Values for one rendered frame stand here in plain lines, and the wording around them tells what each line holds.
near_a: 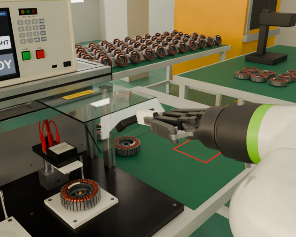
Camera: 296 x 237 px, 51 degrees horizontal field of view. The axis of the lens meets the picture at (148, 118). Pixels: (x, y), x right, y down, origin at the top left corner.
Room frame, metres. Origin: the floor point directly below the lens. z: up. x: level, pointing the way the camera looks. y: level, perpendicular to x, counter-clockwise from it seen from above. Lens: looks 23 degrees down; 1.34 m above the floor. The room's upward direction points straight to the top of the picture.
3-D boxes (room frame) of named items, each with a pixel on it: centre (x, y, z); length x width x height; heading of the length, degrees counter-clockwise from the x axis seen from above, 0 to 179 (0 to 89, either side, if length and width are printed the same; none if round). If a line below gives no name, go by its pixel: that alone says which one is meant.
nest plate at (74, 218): (0.73, 0.19, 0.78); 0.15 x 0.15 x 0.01; 46
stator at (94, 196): (0.72, 0.19, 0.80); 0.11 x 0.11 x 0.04
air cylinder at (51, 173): (0.82, 0.30, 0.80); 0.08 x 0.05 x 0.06; 136
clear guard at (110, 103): (0.79, 0.14, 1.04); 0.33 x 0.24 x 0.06; 46
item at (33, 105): (0.84, 0.32, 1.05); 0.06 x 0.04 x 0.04; 136
